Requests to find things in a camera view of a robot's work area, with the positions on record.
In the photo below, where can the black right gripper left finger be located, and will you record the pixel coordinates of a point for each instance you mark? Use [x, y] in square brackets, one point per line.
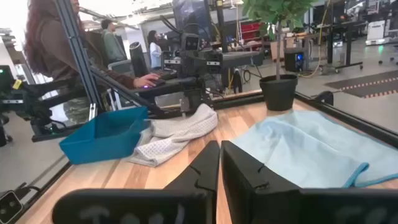
[186, 186]

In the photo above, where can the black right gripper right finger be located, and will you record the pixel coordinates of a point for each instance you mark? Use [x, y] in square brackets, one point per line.
[248, 186]

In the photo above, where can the grey waffle microfiber towel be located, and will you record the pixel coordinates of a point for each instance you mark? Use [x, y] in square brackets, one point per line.
[192, 124]
[155, 152]

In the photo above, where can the light blue microfiber towel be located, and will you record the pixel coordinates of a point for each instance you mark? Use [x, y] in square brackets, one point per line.
[311, 149]

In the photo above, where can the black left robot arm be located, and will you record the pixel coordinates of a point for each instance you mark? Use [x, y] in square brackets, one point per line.
[194, 90]

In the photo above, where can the black background robot arm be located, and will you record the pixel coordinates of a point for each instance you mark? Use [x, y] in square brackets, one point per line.
[31, 93]

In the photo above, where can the grey desk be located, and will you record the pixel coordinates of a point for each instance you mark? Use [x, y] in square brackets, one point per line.
[242, 59]

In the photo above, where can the black computer mouse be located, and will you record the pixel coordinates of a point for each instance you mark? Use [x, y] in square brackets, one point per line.
[159, 82]

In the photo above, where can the person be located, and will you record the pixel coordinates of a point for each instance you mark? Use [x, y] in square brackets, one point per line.
[56, 46]
[155, 51]
[113, 43]

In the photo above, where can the computer monitor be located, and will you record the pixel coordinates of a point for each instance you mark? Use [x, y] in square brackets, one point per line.
[191, 15]

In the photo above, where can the red storage shelf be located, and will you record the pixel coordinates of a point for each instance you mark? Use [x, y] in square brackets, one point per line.
[250, 31]

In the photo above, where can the black cylinder device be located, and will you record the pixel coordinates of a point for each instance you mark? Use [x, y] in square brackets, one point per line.
[138, 59]

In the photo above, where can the wooden box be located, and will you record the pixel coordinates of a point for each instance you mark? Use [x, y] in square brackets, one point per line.
[281, 46]

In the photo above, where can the green potted plant black pot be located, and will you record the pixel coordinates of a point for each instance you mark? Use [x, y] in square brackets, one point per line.
[278, 93]

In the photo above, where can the teal plastic bin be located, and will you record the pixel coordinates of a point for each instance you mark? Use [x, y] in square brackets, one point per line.
[105, 137]

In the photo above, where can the black computer tower blue light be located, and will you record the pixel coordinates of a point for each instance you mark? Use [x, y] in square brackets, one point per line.
[295, 60]

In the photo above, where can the black standing desk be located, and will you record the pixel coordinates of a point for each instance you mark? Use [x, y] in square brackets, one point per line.
[339, 31]

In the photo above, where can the dark striped floor mat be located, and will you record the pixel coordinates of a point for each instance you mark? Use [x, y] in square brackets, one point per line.
[363, 84]

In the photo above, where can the white machine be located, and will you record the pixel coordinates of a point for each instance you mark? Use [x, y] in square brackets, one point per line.
[381, 31]

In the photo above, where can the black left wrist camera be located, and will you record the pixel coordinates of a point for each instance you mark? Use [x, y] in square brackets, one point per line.
[190, 42]

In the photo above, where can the small black depth camera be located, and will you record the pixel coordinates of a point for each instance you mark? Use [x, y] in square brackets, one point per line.
[9, 207]

